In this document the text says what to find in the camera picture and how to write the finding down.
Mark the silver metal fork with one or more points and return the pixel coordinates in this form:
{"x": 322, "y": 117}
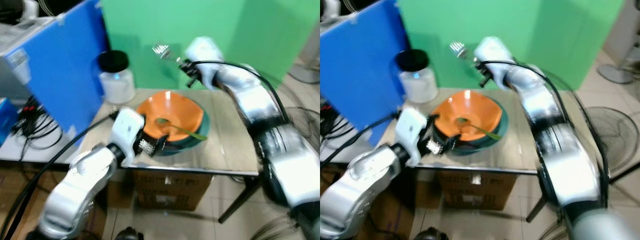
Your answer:
{"x": 161, "y": 50}
{"x": 457, "y": 49}

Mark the orange bowl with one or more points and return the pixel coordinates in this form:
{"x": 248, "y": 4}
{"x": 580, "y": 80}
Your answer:
{"x": 467, "y": 107}
{"x": 170, "y": 107}

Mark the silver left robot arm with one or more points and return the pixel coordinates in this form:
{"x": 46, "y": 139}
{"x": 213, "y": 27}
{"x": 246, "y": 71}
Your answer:
{"x": 75, "y": 190}
{"x": 357, "y": 187}

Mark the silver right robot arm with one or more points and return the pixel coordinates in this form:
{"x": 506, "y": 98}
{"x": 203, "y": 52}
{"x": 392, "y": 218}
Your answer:
{"x": 280, "y": 150}
{"x": 565, "y": 150}

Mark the green spoon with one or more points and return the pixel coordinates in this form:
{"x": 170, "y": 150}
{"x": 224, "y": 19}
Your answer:
{"x": 482, "y": 130}
{"x": 187, "y": 132}

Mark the dark green bowl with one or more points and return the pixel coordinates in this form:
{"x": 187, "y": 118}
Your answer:
{"x": 197, "y": 142}
{"x": 502, "y": 127}

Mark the clear jar with black lid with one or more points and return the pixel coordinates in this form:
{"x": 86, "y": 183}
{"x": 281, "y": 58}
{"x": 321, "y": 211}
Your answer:
{"x": 416, "y": 82}
{"x": 117, "y": 82}

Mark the brown cardboard box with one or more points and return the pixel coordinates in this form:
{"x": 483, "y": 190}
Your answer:
{"x": 475, "y": 190}
{"x": 170, "y": 190}

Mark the green partition board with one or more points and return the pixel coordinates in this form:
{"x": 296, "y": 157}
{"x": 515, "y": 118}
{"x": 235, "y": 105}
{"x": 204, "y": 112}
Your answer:
{"x": 550, "y": 35}
{"x": 240, "y": 35}

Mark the black robot foot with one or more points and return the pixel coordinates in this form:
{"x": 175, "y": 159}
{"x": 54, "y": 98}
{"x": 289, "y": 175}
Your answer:
{"x": 129, "y": 234}
{"x": 430, "y": 234}

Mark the black table leg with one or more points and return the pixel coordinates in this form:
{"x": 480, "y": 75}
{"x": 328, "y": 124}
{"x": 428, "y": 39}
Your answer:
{"x": 537, "y": 210}
{"x": 239, "y": 200}

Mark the blue partition board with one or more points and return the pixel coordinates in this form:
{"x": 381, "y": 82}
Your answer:
{"x": 60, "y": 65}
{"x": 355, "y": 60}

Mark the grey round fan base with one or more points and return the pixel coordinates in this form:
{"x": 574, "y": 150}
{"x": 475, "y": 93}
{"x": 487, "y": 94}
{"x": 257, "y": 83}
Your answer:
{"x": 306, "y": 74}
{"x": 616, "y": 74}

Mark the black floor fan head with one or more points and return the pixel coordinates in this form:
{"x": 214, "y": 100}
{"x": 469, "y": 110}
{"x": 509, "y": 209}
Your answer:
{"x": 302, "y": 125}
{"x": 612, "y": 132}

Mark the blue box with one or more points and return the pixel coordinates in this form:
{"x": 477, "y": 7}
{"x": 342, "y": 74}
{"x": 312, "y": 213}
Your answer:
{"x": 7, "y": 120}

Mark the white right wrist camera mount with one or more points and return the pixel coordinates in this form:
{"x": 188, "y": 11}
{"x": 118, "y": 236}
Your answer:
{"x": 205, "y": 54}
{"x": 492, "y": 52}

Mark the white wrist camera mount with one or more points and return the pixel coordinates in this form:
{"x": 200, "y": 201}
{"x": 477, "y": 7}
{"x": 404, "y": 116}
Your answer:
{"x": 412, "y": 131}
{"x": 205, "y": 54}
{"x": 492, "y": 52}
{"x": 125, "y": 132}

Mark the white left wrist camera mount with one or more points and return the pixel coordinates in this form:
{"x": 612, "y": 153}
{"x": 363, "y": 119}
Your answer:
{"x": 125, "y": 132}
{"x": 412, "y": 131}

